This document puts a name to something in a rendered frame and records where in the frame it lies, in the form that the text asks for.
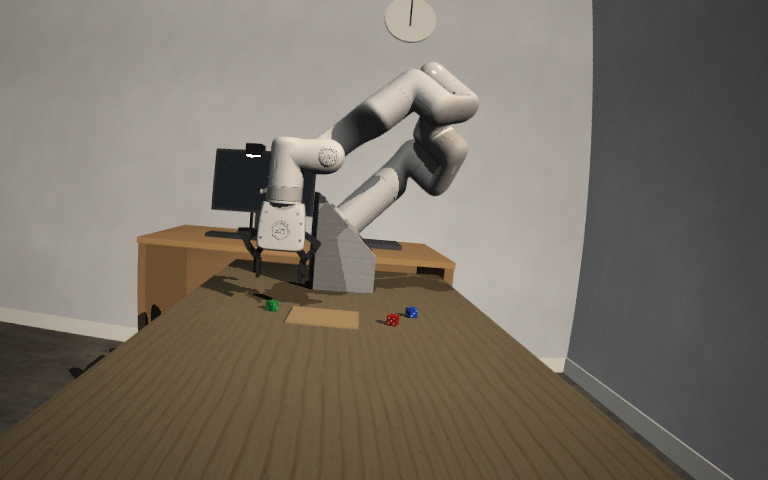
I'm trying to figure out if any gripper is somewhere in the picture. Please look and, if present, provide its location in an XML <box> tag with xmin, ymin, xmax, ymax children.
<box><xmin>242</xmin><ymin>199</ymin><xmax>321</xmax><ymax>281</ymax></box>

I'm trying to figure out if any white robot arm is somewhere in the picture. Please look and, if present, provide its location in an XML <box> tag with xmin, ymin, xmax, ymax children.
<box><xmin>260</xmin><ymin>62</ymin><xmax>479</xmax><ymax>239</ymax></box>

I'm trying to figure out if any tan flat mat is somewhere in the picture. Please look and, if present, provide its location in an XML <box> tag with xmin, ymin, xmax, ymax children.
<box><xmin>285</xmin><ymin>306</ymin><xmax>359</xmax><ymax>330</ymax></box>

